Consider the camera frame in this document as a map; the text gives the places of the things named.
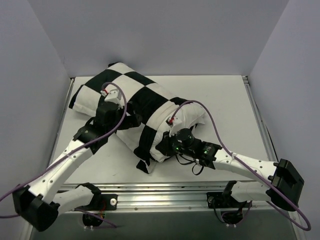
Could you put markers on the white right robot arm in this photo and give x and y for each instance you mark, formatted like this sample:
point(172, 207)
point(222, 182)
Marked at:
point(276, 182)

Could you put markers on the aluminium front frame rail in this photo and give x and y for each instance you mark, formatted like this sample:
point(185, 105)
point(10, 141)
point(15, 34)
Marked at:
point(162, 197)

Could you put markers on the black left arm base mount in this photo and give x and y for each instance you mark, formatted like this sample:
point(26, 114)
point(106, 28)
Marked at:
point(107, 202)

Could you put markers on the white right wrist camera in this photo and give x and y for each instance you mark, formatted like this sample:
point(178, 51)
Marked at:
point(174, 125)

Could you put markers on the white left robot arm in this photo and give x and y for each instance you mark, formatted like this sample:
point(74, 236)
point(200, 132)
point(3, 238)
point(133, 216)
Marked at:
point(84, 144)

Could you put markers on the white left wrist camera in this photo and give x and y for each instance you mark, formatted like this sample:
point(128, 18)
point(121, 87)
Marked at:
point(111, 99)

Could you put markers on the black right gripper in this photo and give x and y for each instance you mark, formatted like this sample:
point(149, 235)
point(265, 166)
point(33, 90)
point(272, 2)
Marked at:
point(163, 146)

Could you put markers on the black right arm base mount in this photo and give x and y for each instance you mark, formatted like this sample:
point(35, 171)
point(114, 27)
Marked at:
point(216, 200)

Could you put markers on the aluminium left side rail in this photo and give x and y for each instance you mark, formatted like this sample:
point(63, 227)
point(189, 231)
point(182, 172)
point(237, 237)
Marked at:
point(65, 107)

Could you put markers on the white pillow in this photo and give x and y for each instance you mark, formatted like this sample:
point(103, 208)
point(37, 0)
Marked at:
point(190, 114)

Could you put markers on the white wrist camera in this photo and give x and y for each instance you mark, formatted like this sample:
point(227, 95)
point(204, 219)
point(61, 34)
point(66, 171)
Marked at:
point(111, 99)
point(174, 125)

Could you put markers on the black white checkered pillowcase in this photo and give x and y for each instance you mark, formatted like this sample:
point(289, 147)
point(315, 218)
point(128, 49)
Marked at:
point(147, 98)

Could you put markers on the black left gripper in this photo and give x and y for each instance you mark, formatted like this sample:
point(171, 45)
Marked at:
point(130, 120)

